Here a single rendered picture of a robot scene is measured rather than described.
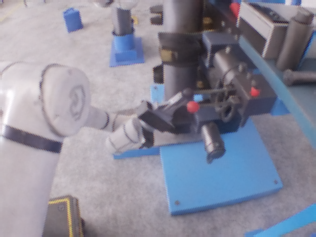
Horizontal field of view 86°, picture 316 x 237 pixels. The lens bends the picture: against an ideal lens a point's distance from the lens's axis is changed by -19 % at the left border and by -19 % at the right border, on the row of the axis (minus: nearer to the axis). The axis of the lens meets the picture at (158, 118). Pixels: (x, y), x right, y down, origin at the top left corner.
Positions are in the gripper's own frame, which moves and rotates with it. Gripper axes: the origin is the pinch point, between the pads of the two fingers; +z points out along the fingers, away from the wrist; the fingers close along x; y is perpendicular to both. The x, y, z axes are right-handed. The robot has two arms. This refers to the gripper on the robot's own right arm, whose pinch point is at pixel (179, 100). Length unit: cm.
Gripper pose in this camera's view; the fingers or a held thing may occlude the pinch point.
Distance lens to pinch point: 67.5
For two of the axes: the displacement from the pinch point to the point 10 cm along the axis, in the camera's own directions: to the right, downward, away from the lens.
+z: 7.4, -5.1, -4.3
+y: -1.3, -7.4, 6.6
